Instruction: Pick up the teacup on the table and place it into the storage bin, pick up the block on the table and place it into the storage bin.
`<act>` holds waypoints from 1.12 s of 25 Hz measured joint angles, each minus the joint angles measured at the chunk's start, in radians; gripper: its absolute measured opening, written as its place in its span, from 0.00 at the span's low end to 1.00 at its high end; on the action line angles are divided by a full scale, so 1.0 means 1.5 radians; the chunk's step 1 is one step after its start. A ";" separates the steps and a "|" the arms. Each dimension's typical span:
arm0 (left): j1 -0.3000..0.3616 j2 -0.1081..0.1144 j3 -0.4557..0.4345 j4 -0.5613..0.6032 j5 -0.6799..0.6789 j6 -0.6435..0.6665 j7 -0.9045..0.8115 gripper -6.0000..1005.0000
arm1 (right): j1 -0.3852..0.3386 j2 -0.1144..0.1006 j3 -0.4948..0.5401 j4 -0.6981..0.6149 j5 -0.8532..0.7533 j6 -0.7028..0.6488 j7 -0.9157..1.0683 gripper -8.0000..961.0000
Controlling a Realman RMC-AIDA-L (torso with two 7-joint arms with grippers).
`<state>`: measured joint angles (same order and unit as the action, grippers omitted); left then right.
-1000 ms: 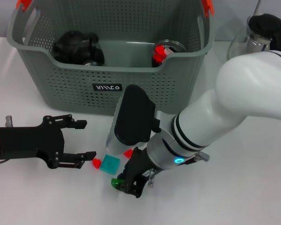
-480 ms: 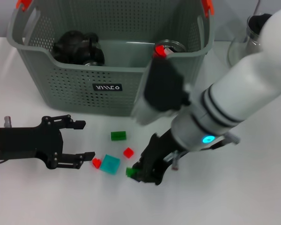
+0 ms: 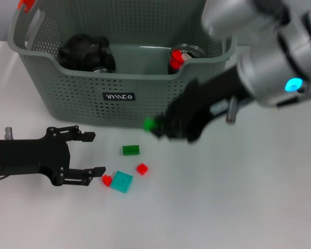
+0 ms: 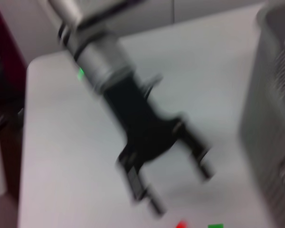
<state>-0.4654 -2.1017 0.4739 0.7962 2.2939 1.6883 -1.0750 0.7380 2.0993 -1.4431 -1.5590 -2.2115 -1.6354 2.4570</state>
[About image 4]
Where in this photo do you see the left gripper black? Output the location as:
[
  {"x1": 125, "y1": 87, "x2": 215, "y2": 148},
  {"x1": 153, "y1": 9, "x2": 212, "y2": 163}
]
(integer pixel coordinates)
[{"x1": 101, "y1": 73, "x2": 216, "y2": 217}]

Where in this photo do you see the grey-green perforated storage bin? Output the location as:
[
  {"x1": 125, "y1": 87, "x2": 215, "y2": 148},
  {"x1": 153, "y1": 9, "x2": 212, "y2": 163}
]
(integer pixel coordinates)
[{"x1": 238, "y1": 0, "x2": 285, "y2": 228}]

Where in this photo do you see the dark red cabinet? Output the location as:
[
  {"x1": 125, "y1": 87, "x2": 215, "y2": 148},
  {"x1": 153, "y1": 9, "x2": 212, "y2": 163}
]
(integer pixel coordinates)
[{"x1": 0, "y1": 0, "x2": 27, "y2": 201}]

